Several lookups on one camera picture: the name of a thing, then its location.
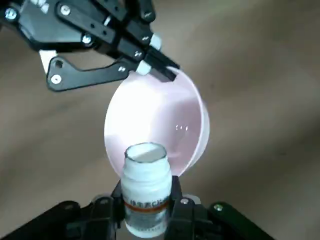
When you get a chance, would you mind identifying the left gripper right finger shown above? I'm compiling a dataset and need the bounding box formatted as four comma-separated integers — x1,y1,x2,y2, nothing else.
167,174,277,240

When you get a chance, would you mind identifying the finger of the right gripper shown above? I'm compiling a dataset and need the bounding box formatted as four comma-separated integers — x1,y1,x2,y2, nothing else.
56,0,181,72
46,55,177,94

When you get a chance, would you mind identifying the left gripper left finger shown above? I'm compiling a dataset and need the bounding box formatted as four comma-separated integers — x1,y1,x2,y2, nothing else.
0,178,126,240

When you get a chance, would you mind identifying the pink bowl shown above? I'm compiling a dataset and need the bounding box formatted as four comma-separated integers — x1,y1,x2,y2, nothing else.
103,66,210,180

